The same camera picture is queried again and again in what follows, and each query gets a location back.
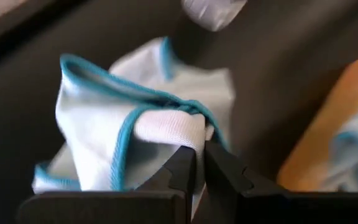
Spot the black table mat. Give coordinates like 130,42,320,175
0,0,358,200

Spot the light blue microfiber towel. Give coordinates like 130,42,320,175
31,35,236,218
318,90,358,192

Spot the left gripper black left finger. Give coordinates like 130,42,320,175
137,146,197,224

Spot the brown rectangular basket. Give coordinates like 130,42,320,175
277,49,358,192

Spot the clear spray bottle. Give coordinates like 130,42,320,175
180,0,248,32

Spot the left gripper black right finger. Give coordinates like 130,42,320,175
197,139,288,224

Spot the black aluminium table frame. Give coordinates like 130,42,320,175
0,0,85,71

